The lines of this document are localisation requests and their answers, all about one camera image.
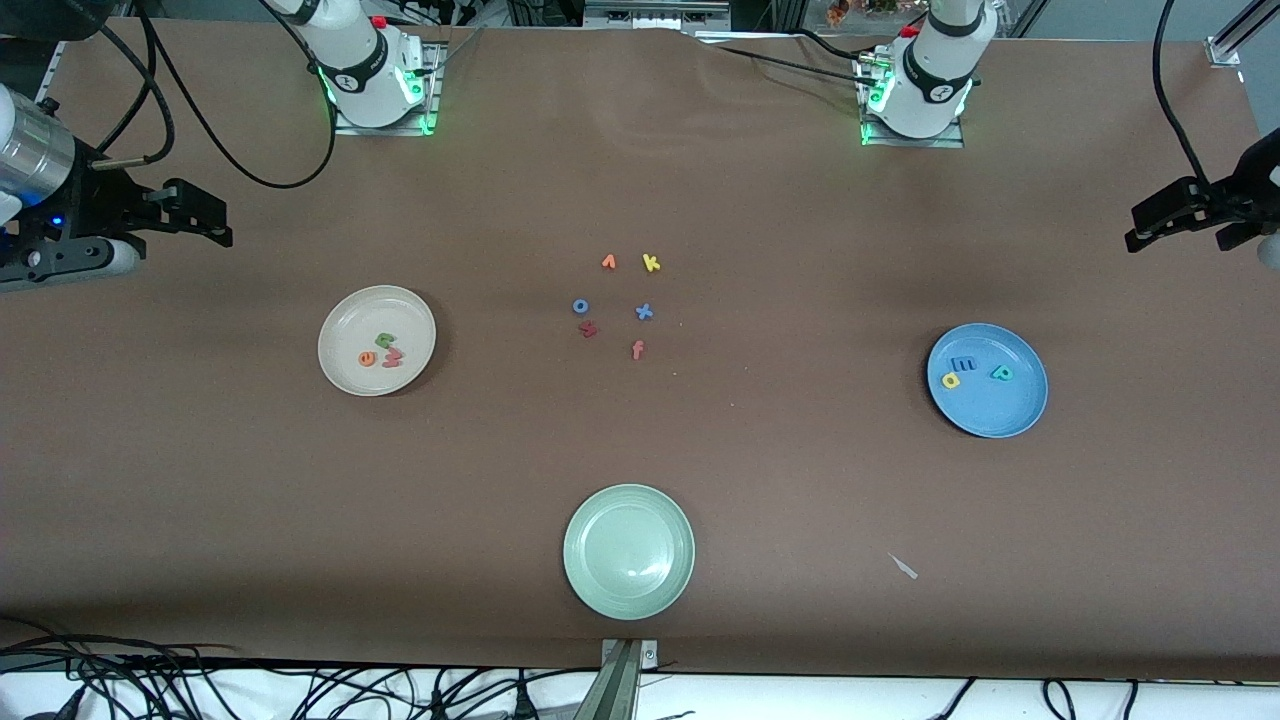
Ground silver aluminium frame rail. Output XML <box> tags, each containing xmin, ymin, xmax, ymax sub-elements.
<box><xmin>585</xmin><ymin>0</ymin><xmax>731</xmax><ymax>31</ymax></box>

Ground beige brown plate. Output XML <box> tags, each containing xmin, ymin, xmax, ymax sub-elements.
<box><xmin>318</xmin><ymin>285</ymin><xmax>438</xmax><ymax>398</ymax></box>

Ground orange dried plant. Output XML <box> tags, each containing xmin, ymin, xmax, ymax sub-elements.
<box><xmin>825</xmin><ymin>0</ymin><xmax>901</xmax><ymax>26</ymax></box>

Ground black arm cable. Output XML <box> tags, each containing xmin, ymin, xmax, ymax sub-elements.
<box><xmin>93</xmin><ymin>0</ymin><xmax>339</xmax><ymax>191</ymax></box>
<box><xmin>1151</xmin><ymin>0</ymin><xmax>1211</xmax><ymax>189</ymax></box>

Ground tangled black cables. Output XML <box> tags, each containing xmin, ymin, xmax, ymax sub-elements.
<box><xmin>0</xmin><ymin>618</ymin><xmax>601</xmax><ymax>720</ymax></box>

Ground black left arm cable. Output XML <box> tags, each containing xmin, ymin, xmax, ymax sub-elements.
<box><xmin>1151</xmin><ymin>0</ymin><xmax>1211</xmax><ymax>189</ymax></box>

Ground aluminium frame post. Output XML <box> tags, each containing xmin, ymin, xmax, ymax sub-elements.
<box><xmin>1205</xmin><ymin>0</ymin><xmax>1280</xmax><ymax>69</ymax></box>

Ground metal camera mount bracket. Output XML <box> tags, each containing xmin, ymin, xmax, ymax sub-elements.
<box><xmin>575</xmin><ymin>638</ymin><xmax>659</xmax><ymax>720</ymax></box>

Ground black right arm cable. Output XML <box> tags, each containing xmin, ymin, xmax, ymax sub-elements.
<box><xmin>93</xmin><ymin>0</ymin><xmax>339</xmax><ymax>191</ymax></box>

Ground green plate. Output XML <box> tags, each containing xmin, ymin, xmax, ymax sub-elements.
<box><xmin>562</xmin><ymin>484</ymin><xmax>696</xmax><ymax>621</ymax></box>

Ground blue plate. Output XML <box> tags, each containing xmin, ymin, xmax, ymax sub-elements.
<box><xmin>926</xmin><ymin>322</ymin><xmax>1049</xmax><ymax>439</ymax></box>

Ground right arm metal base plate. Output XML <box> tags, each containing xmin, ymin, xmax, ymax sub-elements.
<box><xmin>333</xmin><ymin>40</ymin><xmax>441</xmax><ymax>136</ymax></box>

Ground black base power cable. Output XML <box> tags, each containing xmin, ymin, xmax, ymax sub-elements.
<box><xmin>700</xmin><ymin>28</ymin><xmax>886</xmax><ymax>89</ymax></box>

